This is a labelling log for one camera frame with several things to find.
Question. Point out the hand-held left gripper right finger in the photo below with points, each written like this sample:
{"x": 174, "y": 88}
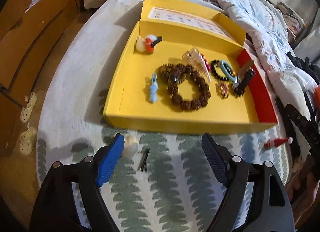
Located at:
{"x": 215, "y": 159}

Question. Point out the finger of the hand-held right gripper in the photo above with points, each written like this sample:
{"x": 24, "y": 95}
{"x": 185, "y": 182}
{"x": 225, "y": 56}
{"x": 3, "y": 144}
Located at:
{"x": 303, "y": 127}

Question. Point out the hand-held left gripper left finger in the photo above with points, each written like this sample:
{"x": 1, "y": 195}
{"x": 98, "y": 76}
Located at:
{"x": 112, "y": 157}

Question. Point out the yellow cardboard box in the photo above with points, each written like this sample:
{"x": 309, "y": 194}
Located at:
{"x": 140, "y": 99}

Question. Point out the pink rhinestone hair clip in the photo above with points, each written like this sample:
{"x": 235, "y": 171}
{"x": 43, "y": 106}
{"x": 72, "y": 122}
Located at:
{"x": 223, "y": 90}

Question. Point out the white orange plush hair clip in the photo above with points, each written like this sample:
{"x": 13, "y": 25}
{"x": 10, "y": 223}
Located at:
{"x": 147, "y": 43}

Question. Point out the person's right hand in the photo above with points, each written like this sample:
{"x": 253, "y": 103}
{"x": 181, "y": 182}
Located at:
{"x": 303, "y": 192}

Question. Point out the cream plush hair clip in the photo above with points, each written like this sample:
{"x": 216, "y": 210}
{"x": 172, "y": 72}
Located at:
{"x": 130, "y": 147}

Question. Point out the black hairpin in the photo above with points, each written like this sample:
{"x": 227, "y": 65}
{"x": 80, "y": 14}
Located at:
{"x": 144, "y": 160}

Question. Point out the red white hair clip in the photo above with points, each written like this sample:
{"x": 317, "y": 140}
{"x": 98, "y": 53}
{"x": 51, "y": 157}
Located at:
{"x": 273, "y": 143}

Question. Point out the dark cloth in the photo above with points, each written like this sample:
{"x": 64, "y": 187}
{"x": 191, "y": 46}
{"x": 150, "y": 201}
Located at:
{"x": 302, "y": 68}

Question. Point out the black and brown hair clip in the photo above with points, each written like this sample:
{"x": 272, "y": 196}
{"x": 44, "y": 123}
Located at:
{"x": 245, "y": 79}

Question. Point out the light blue hair clip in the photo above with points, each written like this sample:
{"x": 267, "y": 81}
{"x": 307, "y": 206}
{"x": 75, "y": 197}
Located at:
{"x": 153, "y": 92}

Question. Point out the cream slipper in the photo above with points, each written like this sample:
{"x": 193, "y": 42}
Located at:
{"x": 27, "y": 142}
{"x": 28, "y": 108}

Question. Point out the pearl claw hair clip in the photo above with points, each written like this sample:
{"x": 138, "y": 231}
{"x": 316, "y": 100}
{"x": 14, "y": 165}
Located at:
{"x": 200, "y": 68}

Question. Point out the printed white quilt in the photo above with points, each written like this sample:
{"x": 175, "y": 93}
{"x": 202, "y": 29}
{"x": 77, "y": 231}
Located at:
{"x": 260, "y": 17}

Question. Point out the wooden wardrobe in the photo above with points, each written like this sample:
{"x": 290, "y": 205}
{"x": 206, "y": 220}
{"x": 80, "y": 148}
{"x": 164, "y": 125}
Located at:
{"x": 30, "y": 42}

